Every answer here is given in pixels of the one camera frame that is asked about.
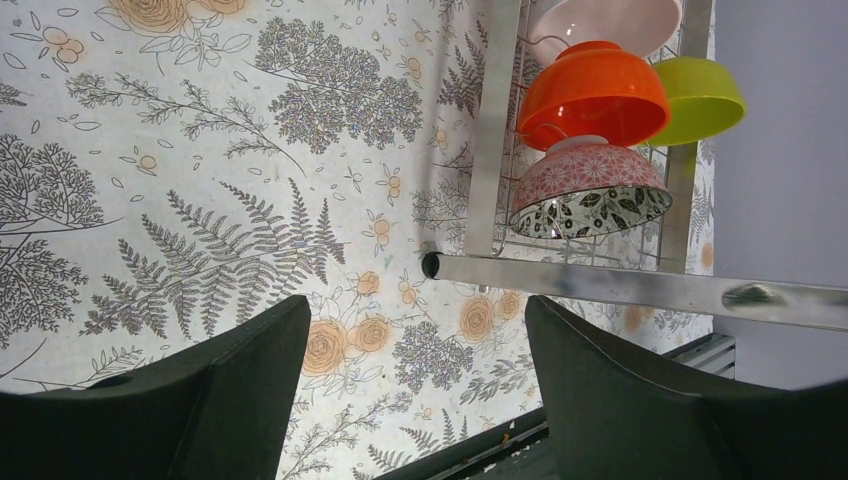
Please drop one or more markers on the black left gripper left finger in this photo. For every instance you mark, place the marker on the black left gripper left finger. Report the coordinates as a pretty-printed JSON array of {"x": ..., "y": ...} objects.
[{"x": 217, "y": 410}]

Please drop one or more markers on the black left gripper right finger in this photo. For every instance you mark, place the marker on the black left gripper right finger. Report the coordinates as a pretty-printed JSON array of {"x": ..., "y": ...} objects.
[{"x": 618, "y": 411}]

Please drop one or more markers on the stainless steel dish rack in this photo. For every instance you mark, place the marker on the stainless steel dish rack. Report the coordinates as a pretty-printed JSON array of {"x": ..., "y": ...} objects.
[{"x": 666, "y": 286}]

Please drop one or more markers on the white pink bowl in rack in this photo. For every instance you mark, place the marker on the white pink bowl in rack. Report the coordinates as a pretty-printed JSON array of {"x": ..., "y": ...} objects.
[{"x": 640, "y": 27}]

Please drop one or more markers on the leopard pattern bowl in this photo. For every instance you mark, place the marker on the leopard pattern bowl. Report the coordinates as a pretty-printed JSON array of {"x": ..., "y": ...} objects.
[{"x": 584, "y": 187}]

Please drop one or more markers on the floral table mat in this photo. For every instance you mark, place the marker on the floral table mat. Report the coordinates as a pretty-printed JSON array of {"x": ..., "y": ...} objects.
[{"x": 171, "y": 169}]

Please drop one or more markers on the lime green bowl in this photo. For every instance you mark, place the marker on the lime green bowl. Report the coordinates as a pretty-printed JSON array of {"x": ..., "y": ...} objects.
[{"x": 704, "y": 97}]

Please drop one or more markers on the orange bowl lower front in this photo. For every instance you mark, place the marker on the orange bowl lower front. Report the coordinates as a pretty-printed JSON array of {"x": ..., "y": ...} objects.
[{"x": 594, "y": 88}]

